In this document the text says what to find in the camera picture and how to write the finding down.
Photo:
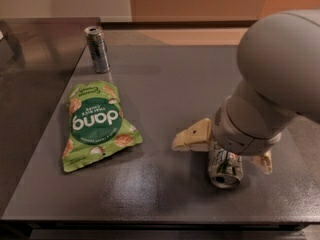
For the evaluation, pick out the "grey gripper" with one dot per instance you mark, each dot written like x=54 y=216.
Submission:
x=241 y=134

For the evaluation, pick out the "silver green 7up can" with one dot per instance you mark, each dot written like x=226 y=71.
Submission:
x=225 y=168

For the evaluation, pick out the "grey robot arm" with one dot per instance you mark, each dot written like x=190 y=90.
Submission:
x=279 y=60

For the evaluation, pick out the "tall silver slim can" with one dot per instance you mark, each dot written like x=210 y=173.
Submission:
x=98 y=49

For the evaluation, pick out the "green dang chips bag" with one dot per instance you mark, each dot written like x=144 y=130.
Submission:
x=97 y=127

